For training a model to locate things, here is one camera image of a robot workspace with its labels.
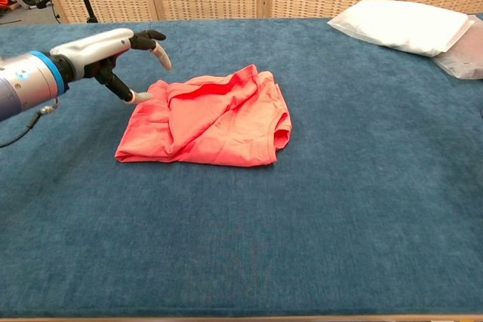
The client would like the blue carpet table cover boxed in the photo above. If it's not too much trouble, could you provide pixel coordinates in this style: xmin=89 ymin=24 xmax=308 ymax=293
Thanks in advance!
xmin=0 ymin=16 xmax=483 ymax=319

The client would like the dark red garment in bag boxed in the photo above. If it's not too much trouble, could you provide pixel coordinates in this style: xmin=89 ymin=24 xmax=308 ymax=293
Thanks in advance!
xmin=432 ymin=14 xmax=483 ymax=81

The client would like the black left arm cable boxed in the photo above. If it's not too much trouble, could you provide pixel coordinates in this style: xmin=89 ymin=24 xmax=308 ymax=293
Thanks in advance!
xmin=0 ymin=105 xmax=60 ymax=149

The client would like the red cloth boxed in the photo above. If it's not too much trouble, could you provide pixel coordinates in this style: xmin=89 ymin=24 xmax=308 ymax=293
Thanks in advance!
xmin=114 ymin=64 xmax=294 ymax=167

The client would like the white garment in plastic bag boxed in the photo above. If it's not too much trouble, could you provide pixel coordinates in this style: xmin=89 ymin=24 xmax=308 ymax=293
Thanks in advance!
xmin=327 ymin=0 xmax=475 ymax=58

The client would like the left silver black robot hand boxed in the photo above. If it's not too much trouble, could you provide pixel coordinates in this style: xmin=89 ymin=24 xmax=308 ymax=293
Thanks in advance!
xmin=48 ymin=27 xmax=174 ymax=106

